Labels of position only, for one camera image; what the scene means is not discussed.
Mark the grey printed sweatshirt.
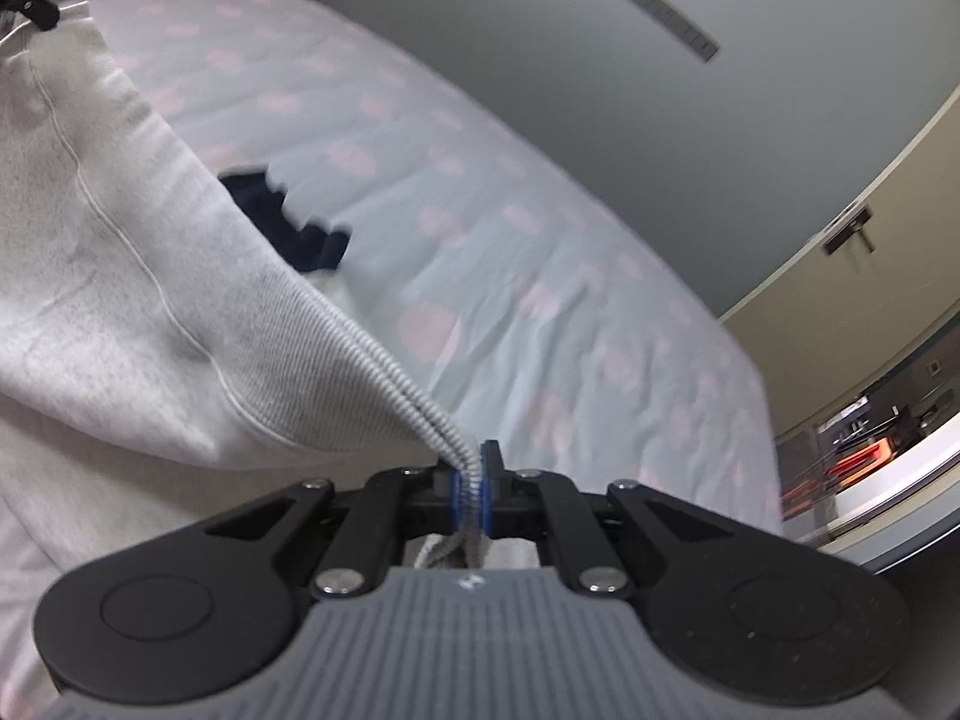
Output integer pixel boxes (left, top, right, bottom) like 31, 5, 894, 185
0, 1, 542, 720

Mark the polka dot bed sheet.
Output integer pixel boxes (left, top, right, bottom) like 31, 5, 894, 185
89, 0, 781, 530

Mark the cream door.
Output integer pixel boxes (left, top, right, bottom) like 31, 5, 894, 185
721, 94, 958, 439

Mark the grey wall vent strip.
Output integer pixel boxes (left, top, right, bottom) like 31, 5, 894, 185
628, 0, 721, 64

